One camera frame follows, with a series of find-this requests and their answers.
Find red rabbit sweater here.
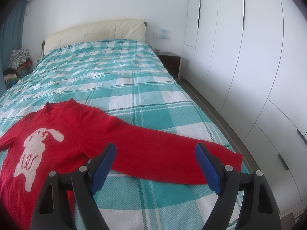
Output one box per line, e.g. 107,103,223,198
1,99,243,229

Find wall switch panel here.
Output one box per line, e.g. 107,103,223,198
153,29,170,39

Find dark wooden nightstand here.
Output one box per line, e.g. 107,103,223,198
154,51,181,78

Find pile of clothes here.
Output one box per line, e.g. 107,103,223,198
3,48,32,90

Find cream padded headboard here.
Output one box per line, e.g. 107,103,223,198
42,19,147,55

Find white wardrobe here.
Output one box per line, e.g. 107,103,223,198
181,0,306,217

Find blue curtain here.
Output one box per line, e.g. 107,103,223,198
1,0,27,96

